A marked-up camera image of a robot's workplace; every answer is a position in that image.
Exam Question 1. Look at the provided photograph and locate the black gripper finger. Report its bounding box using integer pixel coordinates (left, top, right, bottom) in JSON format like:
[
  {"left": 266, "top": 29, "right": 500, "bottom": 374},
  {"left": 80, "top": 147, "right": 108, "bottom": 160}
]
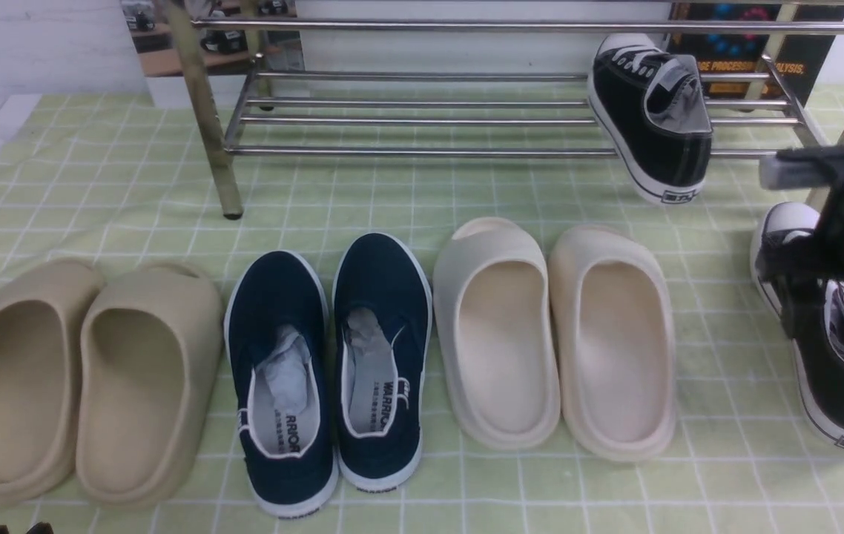
[{"left": 26, "top": 521, "right": 55, "bottom": 534}]

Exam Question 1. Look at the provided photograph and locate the black canvas sneaker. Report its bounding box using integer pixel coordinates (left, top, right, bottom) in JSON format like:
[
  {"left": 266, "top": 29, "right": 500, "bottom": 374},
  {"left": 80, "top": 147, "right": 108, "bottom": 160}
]
[
  {"left": 587, "top": 33, "right": 713, "bottom": 205},
  {"left": 750, "top": 265, "right": 844, "bottom": 449}
]

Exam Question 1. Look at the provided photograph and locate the navy left slip-on shoe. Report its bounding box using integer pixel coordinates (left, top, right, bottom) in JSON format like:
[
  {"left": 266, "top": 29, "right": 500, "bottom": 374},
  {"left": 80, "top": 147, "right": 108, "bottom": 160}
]
[{"left": 223, "top": 250, "right": 340, "bottom": 519}]

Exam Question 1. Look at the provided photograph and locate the navy slip-on shoe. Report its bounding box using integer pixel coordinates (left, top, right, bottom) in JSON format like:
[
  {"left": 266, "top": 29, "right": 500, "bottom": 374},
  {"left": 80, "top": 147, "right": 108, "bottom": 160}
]
[
  {"left": 223, "top": 250, "right": 340, "bottom": 519},
  {"left": 332, "top": 232, "right": 433, "bottom": 493}
]

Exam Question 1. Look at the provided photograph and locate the navy right slip-on shoe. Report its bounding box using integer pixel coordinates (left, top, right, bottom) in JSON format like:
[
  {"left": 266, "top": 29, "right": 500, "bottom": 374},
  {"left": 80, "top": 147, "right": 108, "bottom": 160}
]
[{"left": 332, "top": 232, "right": 433, "bottom": 493}]

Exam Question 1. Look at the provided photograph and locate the metal shoe rack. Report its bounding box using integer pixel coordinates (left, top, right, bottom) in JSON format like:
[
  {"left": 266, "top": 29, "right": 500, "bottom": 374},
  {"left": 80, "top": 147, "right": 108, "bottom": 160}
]
[{"left": 163, "top": 1, "right": 844, "bottom": 220}]

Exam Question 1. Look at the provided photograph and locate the tan left foam slide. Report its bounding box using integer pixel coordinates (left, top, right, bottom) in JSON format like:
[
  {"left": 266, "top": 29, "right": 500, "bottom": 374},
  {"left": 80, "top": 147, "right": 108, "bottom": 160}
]
[{"left": 0, "top": 257, "right": 105, "bottom": 506}]

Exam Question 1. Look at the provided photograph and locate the tan foam slide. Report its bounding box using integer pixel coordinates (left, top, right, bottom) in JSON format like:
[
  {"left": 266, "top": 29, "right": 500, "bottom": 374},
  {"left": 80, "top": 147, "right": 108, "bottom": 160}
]
[
  {"left": 0, "top": 257, "right": 105, "bottom": 506},
  {"left": 76, "top": 260, "right": 223, "bottom": 507}
]

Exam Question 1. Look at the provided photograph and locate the tan right foam slide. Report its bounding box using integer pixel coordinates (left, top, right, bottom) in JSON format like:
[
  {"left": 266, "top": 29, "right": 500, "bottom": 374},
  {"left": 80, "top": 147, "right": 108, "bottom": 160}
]
[{"left": 76, "top": 260, "right": 223, "bottom": 507}]

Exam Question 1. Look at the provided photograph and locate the green checkered tablecloth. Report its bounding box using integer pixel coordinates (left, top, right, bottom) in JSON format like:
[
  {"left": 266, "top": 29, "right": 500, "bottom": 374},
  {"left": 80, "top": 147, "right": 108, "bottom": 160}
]
[{"left": 0, "top": 94, "right": 844, "bottom": 533}]

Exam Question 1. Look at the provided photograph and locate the cream left foam slide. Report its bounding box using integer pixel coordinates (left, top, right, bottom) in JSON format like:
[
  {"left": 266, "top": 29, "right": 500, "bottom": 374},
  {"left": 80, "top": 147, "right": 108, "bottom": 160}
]
[{"left": 432, "top": 217, "right": 561, "bottom": 450}]

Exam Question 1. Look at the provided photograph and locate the cream foam slide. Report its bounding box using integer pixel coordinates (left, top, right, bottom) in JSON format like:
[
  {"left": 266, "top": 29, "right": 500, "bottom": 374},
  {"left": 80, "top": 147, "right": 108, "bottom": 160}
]
[
  {"left": 432, "top": 217, "right": 561, "bottom": 450},
  {"left": 547, "top": 225, "right": 677, "bottom": 462}
]

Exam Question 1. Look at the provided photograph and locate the photo poster board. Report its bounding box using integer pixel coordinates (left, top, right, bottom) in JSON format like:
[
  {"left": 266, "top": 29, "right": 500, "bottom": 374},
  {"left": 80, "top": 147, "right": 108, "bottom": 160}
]
[{"left": 119, "top": 1, "right": 304, "bottom": 78}]

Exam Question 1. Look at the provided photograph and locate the cream right foam slide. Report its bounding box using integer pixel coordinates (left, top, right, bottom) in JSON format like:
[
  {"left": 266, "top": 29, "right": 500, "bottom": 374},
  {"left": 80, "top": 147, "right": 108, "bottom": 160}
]
[{"left": 547, "top": 225, "right": 677, "bottom": 462}]

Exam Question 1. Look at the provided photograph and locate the dark printed poster board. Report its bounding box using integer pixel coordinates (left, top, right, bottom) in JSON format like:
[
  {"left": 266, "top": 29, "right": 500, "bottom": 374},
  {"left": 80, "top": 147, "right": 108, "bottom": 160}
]
[{"left": 665, "top": 2, "right": 844, "bottom": 105}]

